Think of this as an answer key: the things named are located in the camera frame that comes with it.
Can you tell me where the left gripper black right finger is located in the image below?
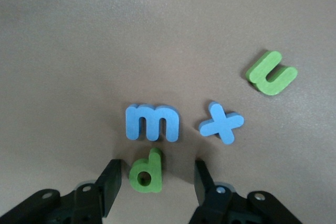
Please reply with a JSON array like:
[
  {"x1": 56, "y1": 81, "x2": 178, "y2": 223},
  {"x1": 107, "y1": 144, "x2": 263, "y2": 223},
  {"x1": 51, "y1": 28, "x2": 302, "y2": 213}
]
[{"x1": 188, "y1": 159, "x2": 235, "y2": 224}]

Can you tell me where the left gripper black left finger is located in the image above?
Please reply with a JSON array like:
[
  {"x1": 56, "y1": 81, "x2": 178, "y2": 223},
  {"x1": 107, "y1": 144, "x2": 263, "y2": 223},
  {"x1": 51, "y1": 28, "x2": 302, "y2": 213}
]
[{"x1": 73, "y1": 159, "x2": 122, "y2": 224}]

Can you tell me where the green foam letter d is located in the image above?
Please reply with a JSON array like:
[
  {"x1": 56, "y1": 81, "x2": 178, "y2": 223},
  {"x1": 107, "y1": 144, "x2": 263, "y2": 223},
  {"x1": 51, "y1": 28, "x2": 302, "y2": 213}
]
[{"x1": 128, "y1": 147, "x2": 164, "y2": 193}]

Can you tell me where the blue foam letter x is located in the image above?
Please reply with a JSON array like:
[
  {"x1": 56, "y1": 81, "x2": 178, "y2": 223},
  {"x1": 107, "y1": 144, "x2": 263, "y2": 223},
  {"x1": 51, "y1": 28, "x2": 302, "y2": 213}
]
[{"x1": 198, "y1": 101, "x2": 245, "y2": 145}]

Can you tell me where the blue foam letter m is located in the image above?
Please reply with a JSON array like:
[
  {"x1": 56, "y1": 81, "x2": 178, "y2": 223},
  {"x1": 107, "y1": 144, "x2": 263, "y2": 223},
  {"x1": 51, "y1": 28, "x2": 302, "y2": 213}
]
[{"x1": 125, "y1": 103, "x2": 181, "y2": 142}]

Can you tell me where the green foam letter u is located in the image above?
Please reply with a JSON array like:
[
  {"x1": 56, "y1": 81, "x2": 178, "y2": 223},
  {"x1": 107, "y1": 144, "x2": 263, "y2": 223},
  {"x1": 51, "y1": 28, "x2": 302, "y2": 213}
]
[{"x1": 246, "y1": 50, "x2": 299, "y2": 96}]

